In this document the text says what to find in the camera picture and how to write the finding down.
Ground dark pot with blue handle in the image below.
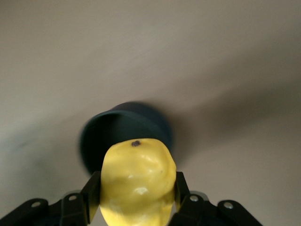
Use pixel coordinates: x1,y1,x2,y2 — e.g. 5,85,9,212
79,101,175,176

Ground brown table cover sheet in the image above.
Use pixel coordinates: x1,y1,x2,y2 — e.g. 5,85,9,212
0,0,301,226

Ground yellow potato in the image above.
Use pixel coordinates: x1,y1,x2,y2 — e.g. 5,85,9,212
98,137,178,226

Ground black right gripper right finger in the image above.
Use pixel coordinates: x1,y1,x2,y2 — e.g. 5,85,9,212
168,171,262,226

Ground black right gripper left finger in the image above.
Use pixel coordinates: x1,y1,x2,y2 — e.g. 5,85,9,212
0,170,102,226

